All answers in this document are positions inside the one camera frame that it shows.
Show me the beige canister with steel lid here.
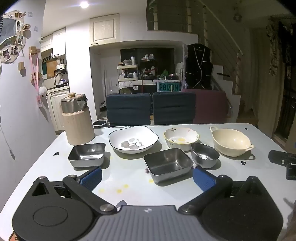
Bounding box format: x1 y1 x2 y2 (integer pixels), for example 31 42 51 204
60 92 95 145

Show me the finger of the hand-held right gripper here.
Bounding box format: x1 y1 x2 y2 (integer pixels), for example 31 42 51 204
268 150 289 166

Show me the round steel bowl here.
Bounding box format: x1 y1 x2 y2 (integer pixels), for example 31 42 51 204
191 142 220 169

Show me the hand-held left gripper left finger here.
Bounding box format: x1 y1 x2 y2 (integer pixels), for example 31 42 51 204
28 166 117 215

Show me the floral yellow-rimmed bowl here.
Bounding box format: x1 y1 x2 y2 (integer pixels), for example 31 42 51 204
164 127 200 151

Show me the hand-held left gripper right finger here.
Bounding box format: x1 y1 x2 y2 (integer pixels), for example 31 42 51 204
178 167 270 215

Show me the pink lanyard with white pompom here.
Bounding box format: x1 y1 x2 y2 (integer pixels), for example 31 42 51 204
29 52 48 107

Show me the white upper cabinet door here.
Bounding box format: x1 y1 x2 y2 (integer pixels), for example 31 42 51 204
89 13 121 45

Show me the large rectangular steel container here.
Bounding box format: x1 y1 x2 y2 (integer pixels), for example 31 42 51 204
143 148 194 184

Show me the wall photo collage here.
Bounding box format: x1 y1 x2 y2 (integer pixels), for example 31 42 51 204
0 10 31 64

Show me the white kitchen cabinet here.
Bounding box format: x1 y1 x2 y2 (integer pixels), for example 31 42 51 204
46 89 70 131

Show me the navy blue chair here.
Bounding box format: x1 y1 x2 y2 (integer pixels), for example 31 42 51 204
152 92 197 126
106 92 153 127

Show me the maroon chair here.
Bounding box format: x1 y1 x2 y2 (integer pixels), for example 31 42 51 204
181 88 229 125

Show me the small rectangular steel container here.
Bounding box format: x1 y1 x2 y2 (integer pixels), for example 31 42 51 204
67 143 106 168

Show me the black vest with white trim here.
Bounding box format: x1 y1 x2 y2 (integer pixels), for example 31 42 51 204
185 43 213 89

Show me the floral curtain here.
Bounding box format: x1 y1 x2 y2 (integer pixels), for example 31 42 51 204
265 16 295 77

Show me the white flower-print plate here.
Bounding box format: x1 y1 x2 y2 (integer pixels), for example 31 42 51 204
108 126 159 154

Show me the cream bowl with handles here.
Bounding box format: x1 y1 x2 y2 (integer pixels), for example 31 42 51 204
209 126 255 157

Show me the grey trash bin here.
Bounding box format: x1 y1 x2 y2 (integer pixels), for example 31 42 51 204
92 119 109 128

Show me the teal licence plate sign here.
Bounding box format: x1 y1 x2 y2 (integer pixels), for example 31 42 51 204
157 83 181 93

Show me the cream shelf rack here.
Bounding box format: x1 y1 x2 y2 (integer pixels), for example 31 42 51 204
117 63 143 82

